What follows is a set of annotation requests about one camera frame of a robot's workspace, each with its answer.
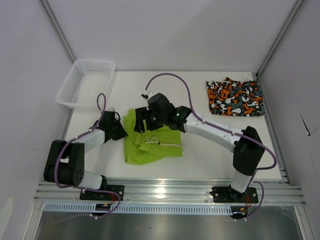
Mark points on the orange camouflage shorts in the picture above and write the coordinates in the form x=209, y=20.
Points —
x=234, y=98

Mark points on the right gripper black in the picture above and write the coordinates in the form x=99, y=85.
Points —
x=141, y=115

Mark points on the aluminium corner post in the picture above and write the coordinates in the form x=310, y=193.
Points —
x=53, y=20
x=284, y=30

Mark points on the white plastic basket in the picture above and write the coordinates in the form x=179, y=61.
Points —
x=86, y=79

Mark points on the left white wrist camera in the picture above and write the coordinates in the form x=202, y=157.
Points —
x=111, y=109

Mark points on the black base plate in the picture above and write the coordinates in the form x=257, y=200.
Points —
x=226, y=194
x=102, y=196

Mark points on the lime green shorts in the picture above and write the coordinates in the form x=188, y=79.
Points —
x=149, y=146

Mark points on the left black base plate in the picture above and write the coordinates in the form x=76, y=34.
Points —
x=102, y=196

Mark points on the white slotted cable duct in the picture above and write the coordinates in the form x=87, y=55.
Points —
x=132, y=208

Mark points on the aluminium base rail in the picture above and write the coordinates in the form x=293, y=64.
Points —
x=174, y=191

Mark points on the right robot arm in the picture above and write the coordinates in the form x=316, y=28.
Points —
x=244, y=144

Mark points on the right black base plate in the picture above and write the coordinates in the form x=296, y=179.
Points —
x=226, y=194

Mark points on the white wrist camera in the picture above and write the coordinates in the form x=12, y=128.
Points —
x=111, y=109
x=148, y=94

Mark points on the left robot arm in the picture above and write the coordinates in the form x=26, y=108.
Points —
x=65, y=165

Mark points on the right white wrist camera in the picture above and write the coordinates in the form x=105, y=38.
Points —
x=148, y=94

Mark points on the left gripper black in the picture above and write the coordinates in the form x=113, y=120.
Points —
x=122, y=133

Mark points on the right aluminium side rail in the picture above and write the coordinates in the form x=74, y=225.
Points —
x=275, y=144

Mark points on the left aluminium corner post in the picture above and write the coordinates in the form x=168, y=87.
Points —
x=53, y=20

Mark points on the right aluminium corner post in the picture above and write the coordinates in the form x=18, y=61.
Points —
x=284, y=30

